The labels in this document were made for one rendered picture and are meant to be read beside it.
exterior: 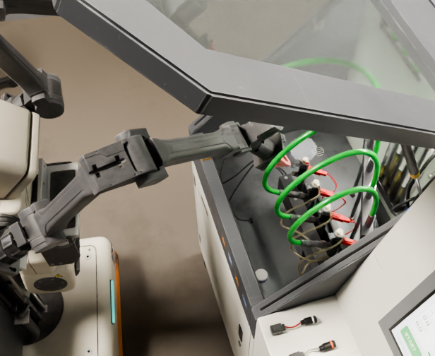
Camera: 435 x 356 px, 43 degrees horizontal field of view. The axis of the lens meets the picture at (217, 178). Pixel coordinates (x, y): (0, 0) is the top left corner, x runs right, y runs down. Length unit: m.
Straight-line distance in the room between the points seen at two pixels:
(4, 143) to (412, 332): 1.01
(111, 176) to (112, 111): 2.19
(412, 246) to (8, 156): 0.92
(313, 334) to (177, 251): 1.30
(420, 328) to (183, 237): 1.63
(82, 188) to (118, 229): 1.69
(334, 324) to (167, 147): 0.67
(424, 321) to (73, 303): 1.48
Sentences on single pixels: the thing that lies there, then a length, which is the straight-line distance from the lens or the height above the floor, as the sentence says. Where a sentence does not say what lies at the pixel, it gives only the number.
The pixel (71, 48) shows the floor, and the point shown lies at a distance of 3.63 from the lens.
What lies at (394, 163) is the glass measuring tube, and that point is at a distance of 1.66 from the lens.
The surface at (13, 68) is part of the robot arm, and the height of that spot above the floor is 1.40.
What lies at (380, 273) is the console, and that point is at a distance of 1.34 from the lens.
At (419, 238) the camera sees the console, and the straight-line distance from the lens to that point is 1.21.
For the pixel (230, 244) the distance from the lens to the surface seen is 1.60.
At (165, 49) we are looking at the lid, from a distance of 0.69.
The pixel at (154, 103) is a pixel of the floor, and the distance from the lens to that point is 3.21.
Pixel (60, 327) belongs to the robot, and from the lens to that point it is 2.31.
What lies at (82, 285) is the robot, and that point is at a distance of 2.35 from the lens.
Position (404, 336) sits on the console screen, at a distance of 1.32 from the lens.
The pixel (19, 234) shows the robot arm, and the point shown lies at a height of 1.25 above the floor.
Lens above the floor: 2.38
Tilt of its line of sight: 56 degrees down
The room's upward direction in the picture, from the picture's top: 2 degrees counter-clockwise
